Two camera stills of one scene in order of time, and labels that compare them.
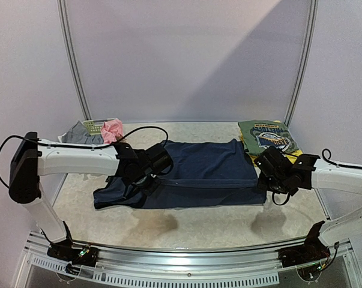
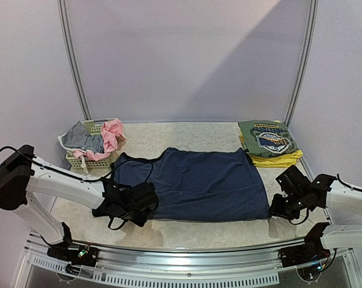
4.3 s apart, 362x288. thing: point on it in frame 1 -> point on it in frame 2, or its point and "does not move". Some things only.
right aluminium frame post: x=307 y=62 does not move
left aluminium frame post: x=66 y=35 does not move
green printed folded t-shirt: x=258 y=135 does not move
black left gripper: x=149 y=189 -> x=141 y=221
